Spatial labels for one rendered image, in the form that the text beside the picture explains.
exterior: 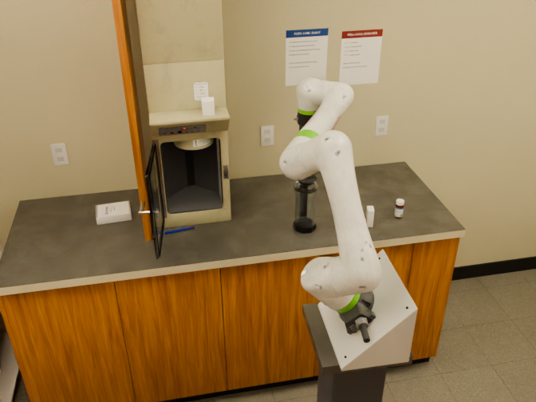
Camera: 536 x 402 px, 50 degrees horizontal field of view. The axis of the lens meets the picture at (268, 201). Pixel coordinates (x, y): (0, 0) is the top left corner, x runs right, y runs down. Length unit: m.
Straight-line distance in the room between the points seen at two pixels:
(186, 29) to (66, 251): 1.08
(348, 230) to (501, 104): 1.85
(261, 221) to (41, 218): 1.04
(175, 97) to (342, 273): 1.05
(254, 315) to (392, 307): 0.93
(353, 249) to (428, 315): 1.33
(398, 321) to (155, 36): 1.38
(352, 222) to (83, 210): 1.53
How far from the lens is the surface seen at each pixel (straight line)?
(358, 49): 2.98
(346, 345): 2.02
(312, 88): 2.29
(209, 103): 2.34
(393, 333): 1.94
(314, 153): 1.86
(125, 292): 2.55
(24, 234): 2.84
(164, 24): 2.32
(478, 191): 3.69
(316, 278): 1.88
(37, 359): 2.83
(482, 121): 3.46
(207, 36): 2.34
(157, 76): 2.37
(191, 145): 2.52
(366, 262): 1.79
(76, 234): 2.75
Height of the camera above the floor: 2.41
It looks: 31 degrees down
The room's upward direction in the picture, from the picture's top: straight up
